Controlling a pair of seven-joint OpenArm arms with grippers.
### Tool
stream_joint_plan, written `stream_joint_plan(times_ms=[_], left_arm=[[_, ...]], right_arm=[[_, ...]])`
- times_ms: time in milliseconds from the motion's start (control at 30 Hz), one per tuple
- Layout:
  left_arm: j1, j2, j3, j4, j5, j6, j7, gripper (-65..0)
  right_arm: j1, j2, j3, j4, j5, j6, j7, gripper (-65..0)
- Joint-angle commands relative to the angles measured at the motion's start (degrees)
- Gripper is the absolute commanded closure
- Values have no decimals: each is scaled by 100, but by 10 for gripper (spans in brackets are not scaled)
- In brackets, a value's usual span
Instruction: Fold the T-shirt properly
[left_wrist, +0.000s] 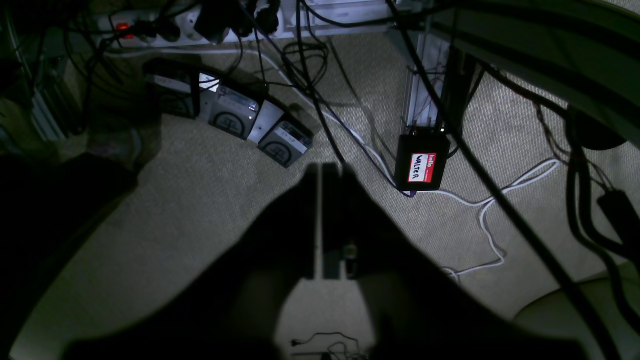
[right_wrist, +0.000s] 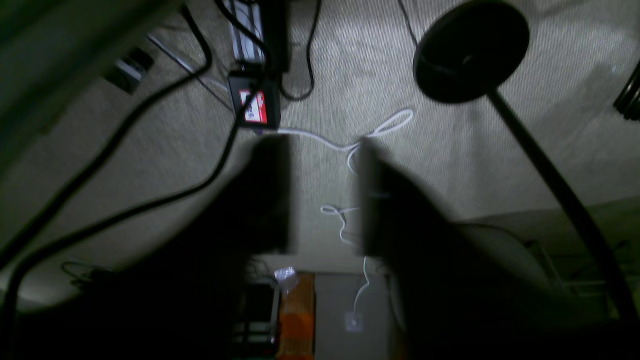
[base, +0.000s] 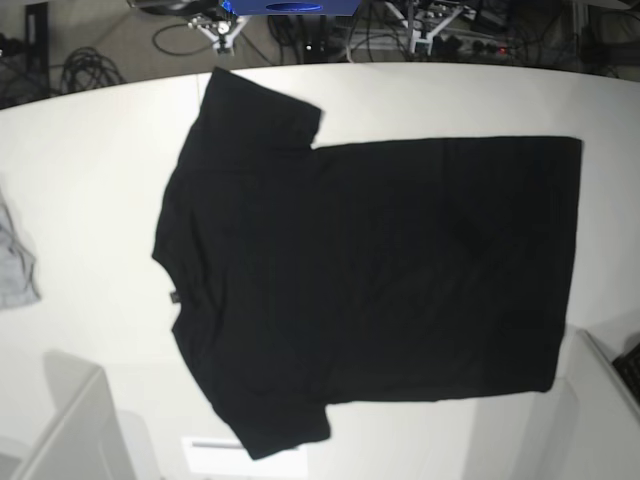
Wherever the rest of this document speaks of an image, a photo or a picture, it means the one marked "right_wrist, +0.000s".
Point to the orange box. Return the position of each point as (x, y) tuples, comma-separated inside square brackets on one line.
[(297, 321)]

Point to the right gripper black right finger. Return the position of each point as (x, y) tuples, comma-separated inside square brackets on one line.
[(398, 217)]

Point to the black round-base stand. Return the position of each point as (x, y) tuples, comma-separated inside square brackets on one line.
[(467, 54)]

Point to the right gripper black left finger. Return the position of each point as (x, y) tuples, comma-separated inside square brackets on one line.
[(252, 211)]

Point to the black box with red label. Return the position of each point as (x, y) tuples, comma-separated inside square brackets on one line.
[(262, 103)]

